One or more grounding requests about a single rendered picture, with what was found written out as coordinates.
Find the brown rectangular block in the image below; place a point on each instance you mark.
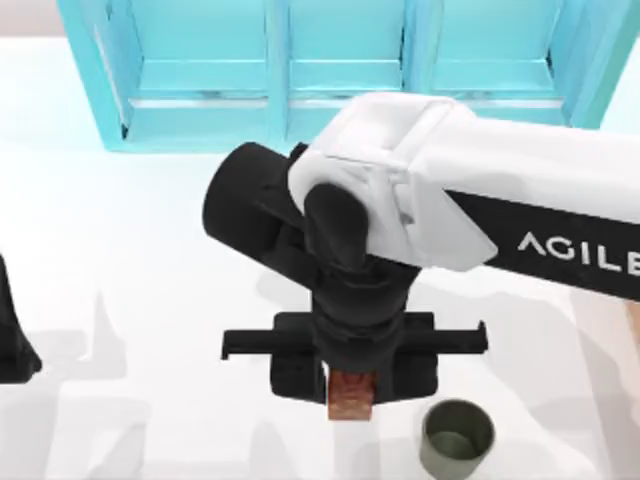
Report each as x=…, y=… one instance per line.
x=350, y=397

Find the light blue rack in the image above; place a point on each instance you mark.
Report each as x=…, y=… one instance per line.
x=210, y=75

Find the grey-green cup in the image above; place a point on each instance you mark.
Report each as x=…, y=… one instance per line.
x=457, y=440

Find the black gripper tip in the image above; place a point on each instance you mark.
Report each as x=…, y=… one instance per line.
x=12, y=340

